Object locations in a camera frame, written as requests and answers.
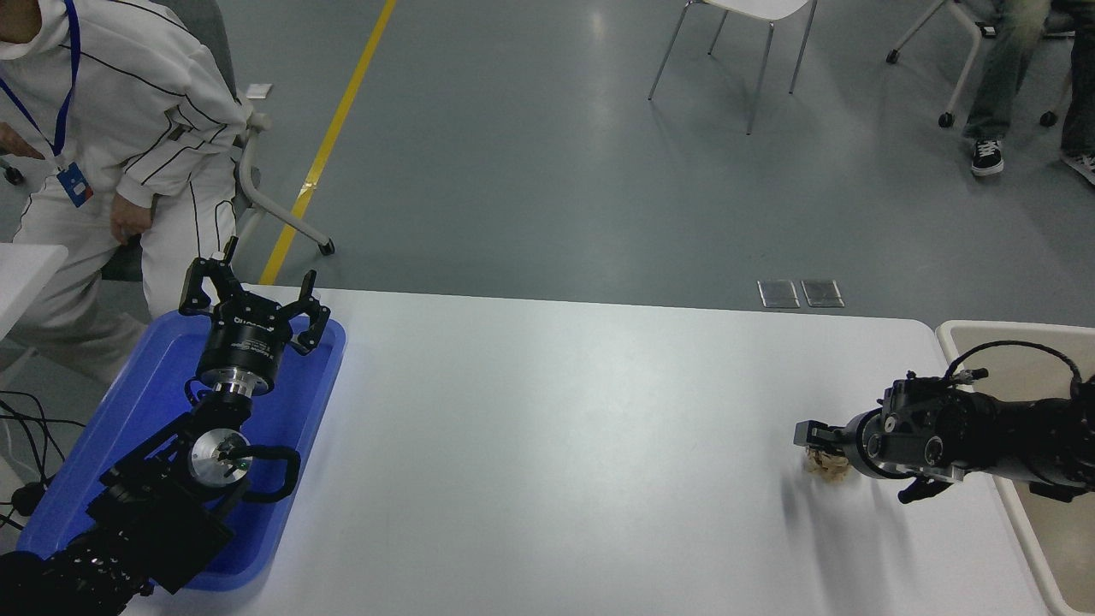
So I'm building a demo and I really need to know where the white side desk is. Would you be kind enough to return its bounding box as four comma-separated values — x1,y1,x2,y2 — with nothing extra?
0,243,69,340

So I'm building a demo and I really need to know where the seated person in green trousers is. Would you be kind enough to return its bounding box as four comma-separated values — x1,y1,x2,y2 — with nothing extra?
962,0,1095,186

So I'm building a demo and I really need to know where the white chair with metal legs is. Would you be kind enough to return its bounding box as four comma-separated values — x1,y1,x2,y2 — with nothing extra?
648,0,820,136

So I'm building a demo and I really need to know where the blue lanyard with badge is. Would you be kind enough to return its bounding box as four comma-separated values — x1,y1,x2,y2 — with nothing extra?
0,0,94,209

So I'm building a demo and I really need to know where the grey wheeled office chair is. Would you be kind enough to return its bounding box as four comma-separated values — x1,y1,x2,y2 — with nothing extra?
101,0,336,283

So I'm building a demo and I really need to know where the blue plastic tray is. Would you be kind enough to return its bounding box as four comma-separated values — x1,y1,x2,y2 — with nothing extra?
17,310,347,593

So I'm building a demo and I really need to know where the person's left hand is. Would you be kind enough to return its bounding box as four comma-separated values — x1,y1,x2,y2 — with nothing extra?
110,189,155,246

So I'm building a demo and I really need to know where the large pale bin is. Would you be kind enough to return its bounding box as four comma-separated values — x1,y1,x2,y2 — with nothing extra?
935,320,1095,616

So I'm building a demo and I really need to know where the person's right hand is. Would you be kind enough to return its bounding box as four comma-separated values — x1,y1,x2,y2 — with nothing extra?
0,121,45,162

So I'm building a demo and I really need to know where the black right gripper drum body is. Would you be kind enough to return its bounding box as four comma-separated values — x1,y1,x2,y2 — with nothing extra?
837,414,875,477

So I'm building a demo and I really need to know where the tan paper ball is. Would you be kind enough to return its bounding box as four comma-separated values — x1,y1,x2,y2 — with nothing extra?
802,448,853,486

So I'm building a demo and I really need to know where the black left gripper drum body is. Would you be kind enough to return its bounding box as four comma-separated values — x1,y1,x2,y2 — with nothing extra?
197,295,300,383

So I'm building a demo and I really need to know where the white wheeled chair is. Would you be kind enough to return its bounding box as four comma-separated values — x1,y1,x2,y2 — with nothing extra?
885,0,1075,130

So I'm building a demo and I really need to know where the black floor cable bundle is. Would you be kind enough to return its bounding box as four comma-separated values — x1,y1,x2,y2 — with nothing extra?
0,389,86,531

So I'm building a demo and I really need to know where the seated person in white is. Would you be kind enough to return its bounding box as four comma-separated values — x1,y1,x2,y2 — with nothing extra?
0,0,254,386

